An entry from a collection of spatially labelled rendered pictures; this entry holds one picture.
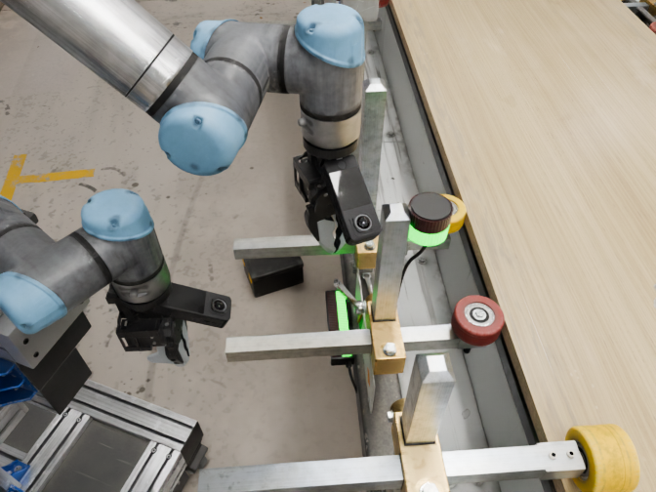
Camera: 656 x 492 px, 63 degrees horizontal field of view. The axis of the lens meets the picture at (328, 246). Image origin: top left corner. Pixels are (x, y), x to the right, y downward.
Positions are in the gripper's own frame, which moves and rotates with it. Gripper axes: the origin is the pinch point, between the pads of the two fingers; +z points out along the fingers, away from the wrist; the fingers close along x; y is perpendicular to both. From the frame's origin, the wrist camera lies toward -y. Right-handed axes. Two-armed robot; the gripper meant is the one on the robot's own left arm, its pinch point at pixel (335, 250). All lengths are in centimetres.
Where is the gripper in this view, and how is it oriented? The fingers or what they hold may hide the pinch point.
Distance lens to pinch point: 81.8
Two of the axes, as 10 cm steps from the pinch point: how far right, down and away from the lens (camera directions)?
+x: -9.1, 3.0, -2.8
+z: 0.0, 6.8, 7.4
